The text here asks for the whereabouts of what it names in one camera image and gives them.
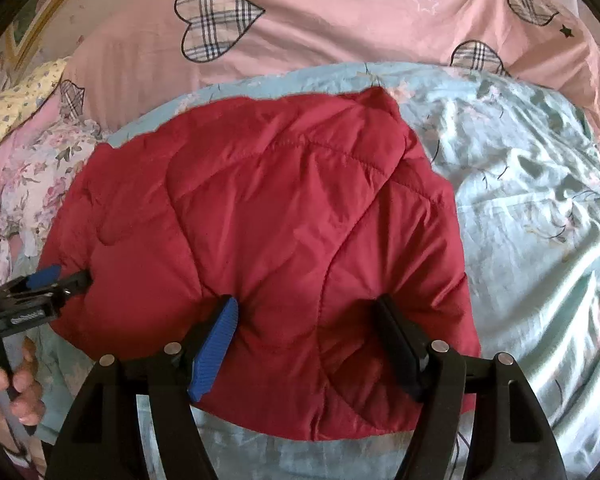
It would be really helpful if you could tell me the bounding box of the red quilted puffer coat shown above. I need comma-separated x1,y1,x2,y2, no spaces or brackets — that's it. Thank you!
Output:
40,87,480,441

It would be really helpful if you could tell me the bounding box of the person's left hand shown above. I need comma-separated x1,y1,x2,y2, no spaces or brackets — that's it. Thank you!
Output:
0,337,46,427

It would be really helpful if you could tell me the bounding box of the white pink floral quilt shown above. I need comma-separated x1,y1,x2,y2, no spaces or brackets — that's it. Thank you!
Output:
0,119,110,285

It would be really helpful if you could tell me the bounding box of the yellow floral pillow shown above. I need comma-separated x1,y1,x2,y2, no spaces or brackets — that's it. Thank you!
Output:
0,58,69,144

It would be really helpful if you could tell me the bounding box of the gold framed picture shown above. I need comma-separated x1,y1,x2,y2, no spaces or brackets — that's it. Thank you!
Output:
0,0,106,106

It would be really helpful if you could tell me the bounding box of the pink heart-pattern duvet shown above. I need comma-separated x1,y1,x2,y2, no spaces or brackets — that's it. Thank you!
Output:
0,0,600,181

